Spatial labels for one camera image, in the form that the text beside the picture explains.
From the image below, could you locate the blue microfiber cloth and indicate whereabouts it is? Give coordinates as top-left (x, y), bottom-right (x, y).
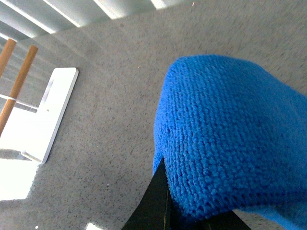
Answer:
top-left (153, 55), bottom-right (307, 230)

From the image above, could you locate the white curtain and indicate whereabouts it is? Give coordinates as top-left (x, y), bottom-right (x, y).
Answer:
top-left (0, 0), bottom-right (170, 44)

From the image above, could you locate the wooden rack bar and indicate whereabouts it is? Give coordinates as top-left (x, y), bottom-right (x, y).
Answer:
top-left (0, 39), bottom-right (16, 76)
top-left (0, 45), bottom-right (38, 135)

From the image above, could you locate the white towel rack base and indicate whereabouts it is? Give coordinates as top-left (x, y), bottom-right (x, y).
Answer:
top-left (0, 68), bottom-right (79, 164)

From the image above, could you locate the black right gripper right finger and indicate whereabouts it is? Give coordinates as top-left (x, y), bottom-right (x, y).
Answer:
top-left (203, 211), bottom-right (251, 230)

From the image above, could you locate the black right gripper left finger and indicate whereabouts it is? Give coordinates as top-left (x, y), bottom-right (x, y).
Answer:
top-left (122, 160), bottom-right (180, 230)

